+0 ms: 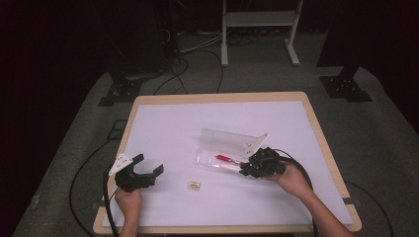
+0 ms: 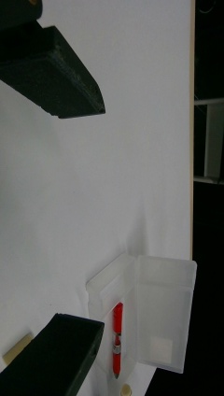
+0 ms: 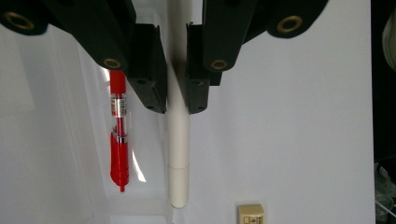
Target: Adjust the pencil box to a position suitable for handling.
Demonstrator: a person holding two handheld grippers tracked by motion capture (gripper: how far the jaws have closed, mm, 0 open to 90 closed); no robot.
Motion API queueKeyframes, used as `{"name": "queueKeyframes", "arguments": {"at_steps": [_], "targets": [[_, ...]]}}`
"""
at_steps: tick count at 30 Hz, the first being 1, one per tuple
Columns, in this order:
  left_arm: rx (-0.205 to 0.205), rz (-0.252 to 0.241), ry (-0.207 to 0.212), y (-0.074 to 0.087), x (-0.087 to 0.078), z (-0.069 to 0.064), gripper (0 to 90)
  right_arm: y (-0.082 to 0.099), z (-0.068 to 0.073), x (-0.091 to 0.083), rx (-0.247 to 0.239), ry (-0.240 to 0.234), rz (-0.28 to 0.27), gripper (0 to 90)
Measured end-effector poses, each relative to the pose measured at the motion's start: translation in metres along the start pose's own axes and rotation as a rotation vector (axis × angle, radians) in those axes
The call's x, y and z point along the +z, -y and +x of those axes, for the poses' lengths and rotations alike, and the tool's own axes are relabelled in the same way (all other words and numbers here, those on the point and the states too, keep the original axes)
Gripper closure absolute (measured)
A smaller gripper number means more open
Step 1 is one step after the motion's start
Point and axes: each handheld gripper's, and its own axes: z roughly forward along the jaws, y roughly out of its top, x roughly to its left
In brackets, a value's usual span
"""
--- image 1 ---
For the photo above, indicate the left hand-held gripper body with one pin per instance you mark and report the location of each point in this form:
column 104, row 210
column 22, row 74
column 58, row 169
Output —
column 130, row 181

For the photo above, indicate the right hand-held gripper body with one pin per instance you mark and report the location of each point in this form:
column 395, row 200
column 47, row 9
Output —
column 267, row 163

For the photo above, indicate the white pen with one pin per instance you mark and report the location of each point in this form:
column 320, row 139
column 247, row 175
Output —
column 230, row 167

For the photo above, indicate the red pen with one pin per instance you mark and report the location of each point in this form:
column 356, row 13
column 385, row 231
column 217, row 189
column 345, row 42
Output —
column 227, row 159

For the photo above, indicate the translucent plastic pencil box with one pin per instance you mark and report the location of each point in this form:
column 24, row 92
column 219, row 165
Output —
column 227, row 143

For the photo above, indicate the person's left hand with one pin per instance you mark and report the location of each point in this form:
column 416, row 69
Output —
column 129, row 201

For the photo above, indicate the person's right hand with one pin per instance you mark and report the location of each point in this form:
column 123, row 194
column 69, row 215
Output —
column 293, row 182

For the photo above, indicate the small beige flat block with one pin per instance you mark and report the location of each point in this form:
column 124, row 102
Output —
column 195, row 186

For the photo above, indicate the black stand base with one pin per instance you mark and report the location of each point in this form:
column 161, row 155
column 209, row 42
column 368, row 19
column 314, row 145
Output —
column 346, row 87
column 120, row 90

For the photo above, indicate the white metal stand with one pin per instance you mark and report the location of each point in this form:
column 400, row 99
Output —
column 260, row 18

